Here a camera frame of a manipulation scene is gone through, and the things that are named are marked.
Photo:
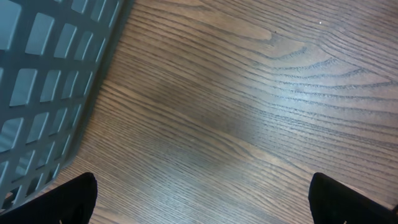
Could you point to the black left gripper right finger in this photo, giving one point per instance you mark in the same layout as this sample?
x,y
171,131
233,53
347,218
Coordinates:
x,y
334,203

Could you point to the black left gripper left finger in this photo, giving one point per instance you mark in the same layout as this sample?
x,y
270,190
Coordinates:
x,y
70,203

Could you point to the dark grey plastic basket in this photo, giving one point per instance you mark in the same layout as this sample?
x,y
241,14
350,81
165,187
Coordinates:
x,y
55,55

